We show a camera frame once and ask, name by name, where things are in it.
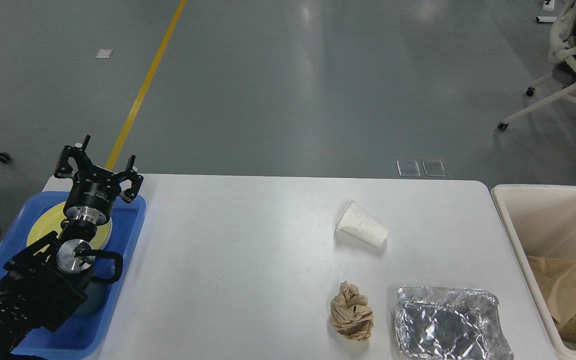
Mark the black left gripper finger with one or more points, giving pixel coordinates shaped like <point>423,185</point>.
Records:
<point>131,175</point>
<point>74,163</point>

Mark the brown paper bag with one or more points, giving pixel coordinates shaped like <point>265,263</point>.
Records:
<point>556,280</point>

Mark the clear floor plate right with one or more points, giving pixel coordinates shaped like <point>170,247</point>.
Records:
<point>434,168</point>

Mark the office chair with castors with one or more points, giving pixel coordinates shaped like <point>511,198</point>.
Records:
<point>563,75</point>

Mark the pale green plate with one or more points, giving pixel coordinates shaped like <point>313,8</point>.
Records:
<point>109,227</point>

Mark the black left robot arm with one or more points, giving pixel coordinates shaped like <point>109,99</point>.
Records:
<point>45,283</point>

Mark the silver foil bag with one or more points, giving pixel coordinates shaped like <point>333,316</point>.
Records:
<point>441,323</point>

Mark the crushed white paper cup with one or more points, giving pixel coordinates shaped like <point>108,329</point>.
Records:
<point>359,223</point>

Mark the white plastic bin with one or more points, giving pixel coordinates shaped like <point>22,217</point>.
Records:
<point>540,220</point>

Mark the crumpled brown paper ball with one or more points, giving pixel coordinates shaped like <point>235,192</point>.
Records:
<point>351,316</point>

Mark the clear floor plate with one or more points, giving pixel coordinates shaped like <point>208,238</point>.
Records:
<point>408,168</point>
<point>434,168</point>

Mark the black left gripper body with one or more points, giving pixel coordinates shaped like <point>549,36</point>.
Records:
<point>92,197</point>

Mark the clear floor plate left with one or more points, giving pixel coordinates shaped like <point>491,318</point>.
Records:
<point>408,168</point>

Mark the yellow plastic plate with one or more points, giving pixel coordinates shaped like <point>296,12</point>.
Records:
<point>52,220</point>

